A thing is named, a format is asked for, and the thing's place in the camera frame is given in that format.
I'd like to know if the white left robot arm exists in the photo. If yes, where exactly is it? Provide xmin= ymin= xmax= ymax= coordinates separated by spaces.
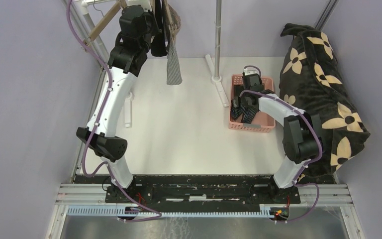
xmin=76 ymin=0 xmax=160 ymax=203

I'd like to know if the pink plastic basket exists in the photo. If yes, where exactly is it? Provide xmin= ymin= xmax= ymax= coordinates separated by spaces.
xmin=228 ymin=74 xmax=276 ymax=133

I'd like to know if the black underwear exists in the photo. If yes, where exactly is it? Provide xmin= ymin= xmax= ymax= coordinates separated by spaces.
xmin=151 ymin=0 xmax=168 ymax=57

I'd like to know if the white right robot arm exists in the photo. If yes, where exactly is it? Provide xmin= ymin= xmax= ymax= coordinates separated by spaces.
xmin=236 ymin=72 xmax=324 ymax=203

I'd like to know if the grey striped underwear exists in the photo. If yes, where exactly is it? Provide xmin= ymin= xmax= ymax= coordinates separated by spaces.
xmin=165 ymin=15 xmax=183 ymax=86

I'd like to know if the dark striped underwear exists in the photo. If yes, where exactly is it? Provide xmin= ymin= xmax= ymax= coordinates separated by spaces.
xmin=230 ymin=97 xmax=259 ymax=124

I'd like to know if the black floral blanket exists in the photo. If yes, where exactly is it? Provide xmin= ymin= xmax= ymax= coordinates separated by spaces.
xmin=279 ymin=23 xmax=371 ymax=183

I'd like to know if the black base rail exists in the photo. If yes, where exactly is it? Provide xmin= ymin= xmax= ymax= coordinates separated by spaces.
xmin=74 ymin=174 xmax=301 ymax=213

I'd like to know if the white cable duct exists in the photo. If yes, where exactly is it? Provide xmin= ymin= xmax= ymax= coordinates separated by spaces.
xmin=67 ymin=204 xmax=276 ymax=219

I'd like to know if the wooden clip hanger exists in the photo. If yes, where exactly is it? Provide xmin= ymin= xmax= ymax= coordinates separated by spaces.
xmin=162 ymin=0 xmax=181 ymax=43
xmin=149 ymin=0 xmax=156 ymax=13
xmin=83 ymin=0 xmax=128 ymax=45

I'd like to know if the silver clothes rack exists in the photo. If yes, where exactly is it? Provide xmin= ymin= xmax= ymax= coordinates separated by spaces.
xmin=62 ymin=0 xmax=231 ymax=129

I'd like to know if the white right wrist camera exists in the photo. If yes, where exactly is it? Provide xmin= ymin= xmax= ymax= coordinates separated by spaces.
xmin=243 ymin=65 xmax=262 ymax=76

